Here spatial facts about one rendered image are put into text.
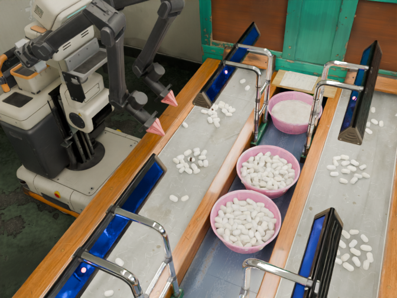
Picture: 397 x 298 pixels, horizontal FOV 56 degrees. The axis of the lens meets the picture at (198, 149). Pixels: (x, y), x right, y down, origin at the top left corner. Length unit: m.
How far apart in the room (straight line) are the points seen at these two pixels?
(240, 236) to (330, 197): 0.41
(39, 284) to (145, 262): 0.36
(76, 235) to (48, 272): 0.16
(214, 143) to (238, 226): 0.47
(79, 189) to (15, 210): 0.60
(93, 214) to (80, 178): 0.86
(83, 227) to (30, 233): 1.12
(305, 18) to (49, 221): 1.93
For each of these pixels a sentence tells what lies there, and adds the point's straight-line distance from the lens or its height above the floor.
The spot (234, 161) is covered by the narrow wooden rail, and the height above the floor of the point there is 0.76.
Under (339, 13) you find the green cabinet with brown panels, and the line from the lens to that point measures 2.01.
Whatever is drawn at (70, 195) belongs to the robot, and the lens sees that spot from 2.34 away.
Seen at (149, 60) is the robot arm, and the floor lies 1.04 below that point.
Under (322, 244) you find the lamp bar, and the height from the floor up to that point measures 1.11.
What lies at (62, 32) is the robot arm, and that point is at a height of 1.33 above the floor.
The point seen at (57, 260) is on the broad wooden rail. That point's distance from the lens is 1.49.
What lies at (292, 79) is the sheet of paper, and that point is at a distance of 2.13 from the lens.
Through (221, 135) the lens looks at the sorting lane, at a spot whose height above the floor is 0.74.
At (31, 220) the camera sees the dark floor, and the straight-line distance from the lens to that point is 2.69.
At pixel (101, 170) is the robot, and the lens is 2.39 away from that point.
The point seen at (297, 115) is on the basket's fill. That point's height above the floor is 0.74.
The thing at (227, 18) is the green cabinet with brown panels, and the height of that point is 1.02.
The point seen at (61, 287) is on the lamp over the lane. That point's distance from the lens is 1.02.
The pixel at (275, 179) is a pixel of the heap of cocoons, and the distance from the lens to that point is 1.62.
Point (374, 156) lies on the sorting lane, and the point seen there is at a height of 0.74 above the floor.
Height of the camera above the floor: 1.96
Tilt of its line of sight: 44 degrees down
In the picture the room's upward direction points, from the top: 4 degrees counter-clockwise
